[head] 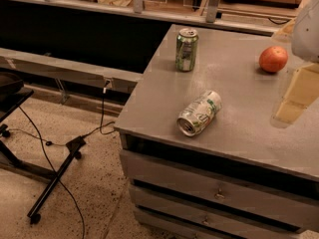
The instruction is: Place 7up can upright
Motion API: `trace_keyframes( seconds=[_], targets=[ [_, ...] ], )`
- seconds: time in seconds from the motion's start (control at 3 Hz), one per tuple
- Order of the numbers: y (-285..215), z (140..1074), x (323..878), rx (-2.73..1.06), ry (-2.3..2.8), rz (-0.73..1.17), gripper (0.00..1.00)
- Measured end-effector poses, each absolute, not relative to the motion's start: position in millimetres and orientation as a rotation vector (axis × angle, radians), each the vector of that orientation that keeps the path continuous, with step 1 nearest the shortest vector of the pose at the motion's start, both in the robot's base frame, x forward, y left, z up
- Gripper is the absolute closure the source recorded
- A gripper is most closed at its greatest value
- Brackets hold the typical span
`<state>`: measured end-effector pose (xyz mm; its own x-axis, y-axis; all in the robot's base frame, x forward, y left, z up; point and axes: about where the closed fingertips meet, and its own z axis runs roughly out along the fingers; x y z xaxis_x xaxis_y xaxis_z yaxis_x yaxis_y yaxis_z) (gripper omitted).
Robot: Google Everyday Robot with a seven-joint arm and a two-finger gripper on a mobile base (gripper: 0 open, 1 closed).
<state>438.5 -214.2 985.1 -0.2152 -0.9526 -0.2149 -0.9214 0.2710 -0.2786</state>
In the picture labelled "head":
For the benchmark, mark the grey drawer cabinet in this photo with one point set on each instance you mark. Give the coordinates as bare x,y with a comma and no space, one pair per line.
267,173

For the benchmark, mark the grey low bench rail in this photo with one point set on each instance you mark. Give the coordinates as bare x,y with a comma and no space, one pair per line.
71,71

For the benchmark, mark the black rolling stand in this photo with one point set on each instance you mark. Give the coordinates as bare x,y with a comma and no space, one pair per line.
13,94

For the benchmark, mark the green upright soda can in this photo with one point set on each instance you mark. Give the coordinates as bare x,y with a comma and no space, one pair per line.
186,48

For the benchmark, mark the cluttered back shelf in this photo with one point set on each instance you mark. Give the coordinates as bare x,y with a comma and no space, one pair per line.
251,16

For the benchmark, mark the red orange apple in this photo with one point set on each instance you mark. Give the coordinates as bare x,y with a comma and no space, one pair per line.
273,59

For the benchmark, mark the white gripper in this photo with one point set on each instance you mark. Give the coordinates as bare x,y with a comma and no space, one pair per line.
307,34

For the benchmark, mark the white green 7up can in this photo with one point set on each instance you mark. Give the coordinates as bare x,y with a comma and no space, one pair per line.
199,113

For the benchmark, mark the metal drawer handle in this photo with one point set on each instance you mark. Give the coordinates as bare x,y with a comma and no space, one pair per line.
219,194

